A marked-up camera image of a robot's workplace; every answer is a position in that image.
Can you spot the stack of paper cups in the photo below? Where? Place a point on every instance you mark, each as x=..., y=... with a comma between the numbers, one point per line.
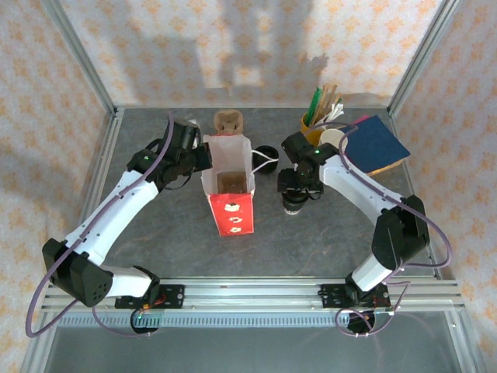
x=332, y=136

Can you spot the aluminium table side rail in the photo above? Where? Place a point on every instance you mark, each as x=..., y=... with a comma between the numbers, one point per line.
x=401, y=136
x=101, y=167

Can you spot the aluminium frame post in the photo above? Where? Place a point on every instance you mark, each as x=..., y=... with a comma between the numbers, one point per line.
x=82, y=58
x=421, y=58

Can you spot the green straw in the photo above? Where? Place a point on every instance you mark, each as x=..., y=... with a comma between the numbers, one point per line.
x=315, y=107

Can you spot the red white paper gift bag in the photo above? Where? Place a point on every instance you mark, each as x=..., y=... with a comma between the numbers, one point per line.
x=233, y=217

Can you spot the white wrapped sticks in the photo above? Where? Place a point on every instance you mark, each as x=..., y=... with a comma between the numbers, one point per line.
x=333, y=114

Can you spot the blue paper napkin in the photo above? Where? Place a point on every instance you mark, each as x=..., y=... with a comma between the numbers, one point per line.
x=376, y=140

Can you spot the brown paper napkin stack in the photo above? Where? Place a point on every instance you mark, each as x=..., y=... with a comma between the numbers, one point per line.
x=384, y=169

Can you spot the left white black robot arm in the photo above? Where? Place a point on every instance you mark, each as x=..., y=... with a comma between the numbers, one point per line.
x=105, y=217

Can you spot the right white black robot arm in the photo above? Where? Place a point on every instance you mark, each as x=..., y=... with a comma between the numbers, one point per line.
x=357, y=186

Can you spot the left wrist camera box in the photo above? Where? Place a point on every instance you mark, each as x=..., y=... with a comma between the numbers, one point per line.
x=195, y=134

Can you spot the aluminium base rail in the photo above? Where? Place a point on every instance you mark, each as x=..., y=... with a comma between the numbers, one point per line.
x=252, y=291

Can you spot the black cup lid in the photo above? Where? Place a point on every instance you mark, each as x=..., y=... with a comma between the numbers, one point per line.
x=298, y=200

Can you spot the stack of black cup lids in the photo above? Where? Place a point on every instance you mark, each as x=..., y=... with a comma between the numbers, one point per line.
x=268, y=163

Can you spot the aluminium lower frame leg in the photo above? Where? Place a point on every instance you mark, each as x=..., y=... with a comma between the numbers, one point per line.
x=35, y=353
x=462, y=342

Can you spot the black white paper cup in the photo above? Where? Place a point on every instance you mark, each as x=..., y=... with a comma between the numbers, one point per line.
x=292, y=210

